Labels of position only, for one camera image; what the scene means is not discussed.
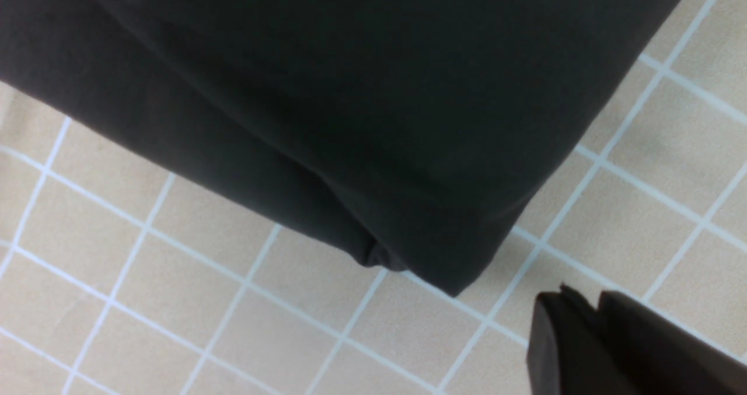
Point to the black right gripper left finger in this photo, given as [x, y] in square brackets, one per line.
[566, 352]

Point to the beige checkered tablecloth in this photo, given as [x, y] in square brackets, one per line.
[120, 277]

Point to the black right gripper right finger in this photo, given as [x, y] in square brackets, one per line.
[661, 358]

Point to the dark gray long-sleeved shirt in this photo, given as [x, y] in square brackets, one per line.
[410, 134]

